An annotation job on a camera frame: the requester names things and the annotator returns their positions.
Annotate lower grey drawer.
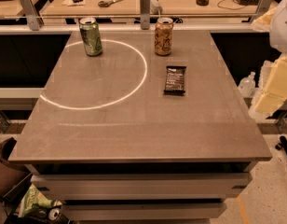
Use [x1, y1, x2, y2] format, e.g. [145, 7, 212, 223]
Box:
[61, 203, 226, 221]

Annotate black snack bar wrapper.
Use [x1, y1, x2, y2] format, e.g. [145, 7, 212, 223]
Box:
[164, 65, 186, 95]

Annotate orange soda can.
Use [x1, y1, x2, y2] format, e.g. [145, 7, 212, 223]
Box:
[155, 17, 173, 56]

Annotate grey drawer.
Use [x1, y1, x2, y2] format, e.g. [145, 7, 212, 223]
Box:
[32, 173, 252, 201]
[61, 203, 226, 221]

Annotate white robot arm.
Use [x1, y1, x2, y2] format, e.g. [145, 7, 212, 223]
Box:
[270, 0, 287, 53]

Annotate brown bin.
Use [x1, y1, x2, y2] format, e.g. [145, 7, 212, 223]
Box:
[0, 137, 30, 199]

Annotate right metal bracket post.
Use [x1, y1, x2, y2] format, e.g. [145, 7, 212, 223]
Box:
[250, 0, 279, 23]

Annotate clear plastic bottle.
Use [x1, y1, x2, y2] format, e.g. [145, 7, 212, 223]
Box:
[238, 72, 255, 97]

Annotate scissors on back desk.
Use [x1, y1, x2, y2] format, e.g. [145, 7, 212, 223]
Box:
[98, 0, 124, 7]

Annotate left metal bracket post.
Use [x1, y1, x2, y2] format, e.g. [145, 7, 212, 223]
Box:
[19, 0, 43, 31]

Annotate upper grey drawer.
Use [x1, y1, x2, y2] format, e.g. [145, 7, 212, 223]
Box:
[32, 173, 252, 201]

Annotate middle metal bracket post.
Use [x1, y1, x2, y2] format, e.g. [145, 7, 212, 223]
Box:
[140, 0, 150, 30]

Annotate metal bracket post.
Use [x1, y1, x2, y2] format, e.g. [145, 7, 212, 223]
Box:
[140, 0, 150, 30]
[19, 0, 43, 31]
[250, 0, 279, 23]

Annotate green chip bag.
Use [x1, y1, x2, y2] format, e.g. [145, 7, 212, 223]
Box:
[19, 184, 62, 217]

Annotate green soda can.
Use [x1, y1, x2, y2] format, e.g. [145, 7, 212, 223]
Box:
[79, 17, 103, 56]

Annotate yellow foam block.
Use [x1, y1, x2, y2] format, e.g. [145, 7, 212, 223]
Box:
[253, 53, 287, 116]

